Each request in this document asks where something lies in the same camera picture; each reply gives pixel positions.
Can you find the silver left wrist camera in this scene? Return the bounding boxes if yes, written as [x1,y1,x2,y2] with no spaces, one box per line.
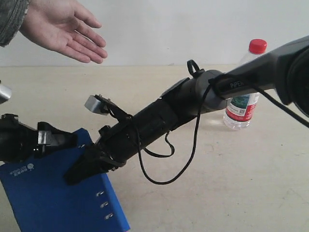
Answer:
[0,82,12,104]

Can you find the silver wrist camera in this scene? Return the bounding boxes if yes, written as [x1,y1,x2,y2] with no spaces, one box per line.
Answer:
[0,82,12,104]
[84,95,110,115]

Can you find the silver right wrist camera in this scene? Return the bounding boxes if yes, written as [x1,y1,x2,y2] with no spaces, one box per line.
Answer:
[84,95,110,115]

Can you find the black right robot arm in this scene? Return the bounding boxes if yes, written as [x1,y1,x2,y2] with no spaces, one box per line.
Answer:
[64,37,309,185]

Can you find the grey sleeved forearm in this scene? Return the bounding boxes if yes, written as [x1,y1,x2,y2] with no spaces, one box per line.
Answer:
[0,0,30,47]

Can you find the person's bare hand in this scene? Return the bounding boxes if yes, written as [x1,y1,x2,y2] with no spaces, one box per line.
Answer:
[20,0,108,64]

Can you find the blue ring binder notebook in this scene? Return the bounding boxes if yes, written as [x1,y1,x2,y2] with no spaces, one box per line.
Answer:
[0,129,130,232]

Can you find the clear bottle with red cap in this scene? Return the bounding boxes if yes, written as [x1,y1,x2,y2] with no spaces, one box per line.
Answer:
[223,39,267,131]

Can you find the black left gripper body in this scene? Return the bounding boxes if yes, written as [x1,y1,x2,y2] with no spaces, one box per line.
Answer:
[0,114,48,162]

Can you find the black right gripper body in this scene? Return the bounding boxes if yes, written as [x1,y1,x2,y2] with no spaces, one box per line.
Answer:
[93,116,145,169]

